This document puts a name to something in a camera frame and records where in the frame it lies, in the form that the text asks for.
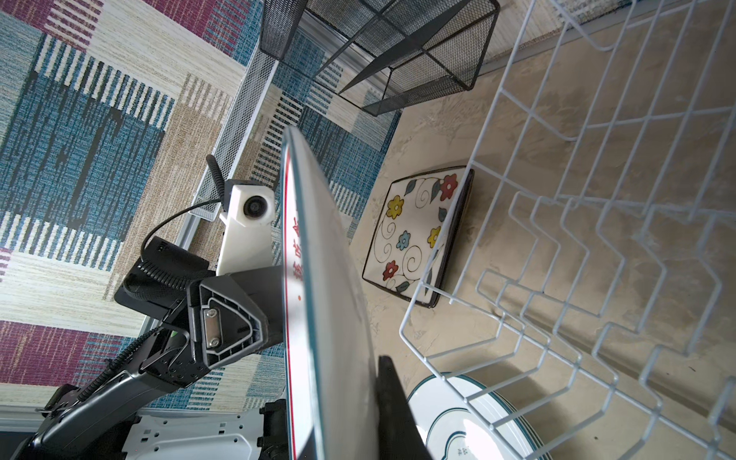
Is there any white mesh wall basket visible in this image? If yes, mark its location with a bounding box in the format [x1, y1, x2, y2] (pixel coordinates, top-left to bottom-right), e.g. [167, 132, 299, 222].
[189, 39, 280, 222]

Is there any white round plate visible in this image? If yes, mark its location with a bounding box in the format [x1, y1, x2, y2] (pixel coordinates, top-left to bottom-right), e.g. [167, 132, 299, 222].
[282, 126, 379, 459]
[408, 375, 542, 459]

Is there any black wire shelf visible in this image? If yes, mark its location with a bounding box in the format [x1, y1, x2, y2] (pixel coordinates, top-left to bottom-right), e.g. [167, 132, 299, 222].
[259, 1, 501, 117]

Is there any white wire dish rack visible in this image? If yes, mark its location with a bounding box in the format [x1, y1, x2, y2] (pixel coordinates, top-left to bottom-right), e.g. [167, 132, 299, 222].
[400, 1, 735, 459]

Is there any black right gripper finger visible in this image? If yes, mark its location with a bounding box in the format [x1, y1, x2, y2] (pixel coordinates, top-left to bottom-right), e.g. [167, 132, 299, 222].
[376, 356, 432, 460]

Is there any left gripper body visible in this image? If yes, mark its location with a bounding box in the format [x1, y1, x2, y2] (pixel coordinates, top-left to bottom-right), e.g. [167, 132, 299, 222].
[139, 266, 285, 387]

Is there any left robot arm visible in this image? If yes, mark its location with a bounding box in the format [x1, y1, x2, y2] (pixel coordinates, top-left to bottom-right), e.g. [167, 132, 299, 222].
[13, 234, 284, 459]

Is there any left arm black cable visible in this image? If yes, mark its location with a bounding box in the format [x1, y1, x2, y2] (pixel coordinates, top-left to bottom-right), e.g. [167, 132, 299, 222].
[74, 153, 231, 404]

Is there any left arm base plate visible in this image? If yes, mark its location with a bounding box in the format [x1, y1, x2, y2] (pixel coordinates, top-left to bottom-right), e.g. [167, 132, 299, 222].
[122, 409, 291, 459]

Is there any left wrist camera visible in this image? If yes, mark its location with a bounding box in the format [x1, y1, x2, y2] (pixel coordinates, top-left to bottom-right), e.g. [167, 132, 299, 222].
[216, 179, 276, 275]

